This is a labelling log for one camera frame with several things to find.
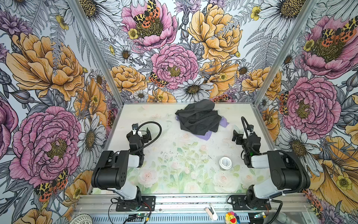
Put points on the right aluminium corner post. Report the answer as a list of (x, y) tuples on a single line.
[(292, 35)]

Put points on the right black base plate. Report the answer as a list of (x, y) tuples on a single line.
[(243, 202)]

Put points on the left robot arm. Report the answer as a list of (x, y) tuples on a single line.
[(110, 172)]

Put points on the white tape roll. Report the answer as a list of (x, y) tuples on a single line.
[(225, 163)]

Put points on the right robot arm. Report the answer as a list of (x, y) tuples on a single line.
[(286, 174)]

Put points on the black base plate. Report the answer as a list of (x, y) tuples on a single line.
[(243, 202), (145, 203)]

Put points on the lavender purple cloth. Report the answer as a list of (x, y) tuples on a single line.
[(223, 123)]

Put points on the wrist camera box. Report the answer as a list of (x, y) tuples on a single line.
[(135, 128), (249, 130)]

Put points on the dark grey cloth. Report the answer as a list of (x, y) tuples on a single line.
[(200, 117)]

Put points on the white perforated disc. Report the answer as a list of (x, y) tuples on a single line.
[(82, 219)]

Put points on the aluminium front rail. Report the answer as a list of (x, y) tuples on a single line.
[(184, 203)]

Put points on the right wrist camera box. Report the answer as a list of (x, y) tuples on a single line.
[(249, 130)]

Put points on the white marker pen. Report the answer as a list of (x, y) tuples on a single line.
[(212, 213)]

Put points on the aluminium corner post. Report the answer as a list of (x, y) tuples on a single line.
[(93, 44), (292, 35)]

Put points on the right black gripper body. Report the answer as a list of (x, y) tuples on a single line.
[(241, 141)]

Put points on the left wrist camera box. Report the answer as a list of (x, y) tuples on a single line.
[(135, 128)]

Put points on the left aluminium corner post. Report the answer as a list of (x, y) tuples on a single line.
[(93, 44)]

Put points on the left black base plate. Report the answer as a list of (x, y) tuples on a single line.
[(145, 203)]

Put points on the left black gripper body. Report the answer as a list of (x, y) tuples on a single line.
[(146, 138)]

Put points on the colourful flower toy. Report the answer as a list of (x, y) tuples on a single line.
[(231, 218)]

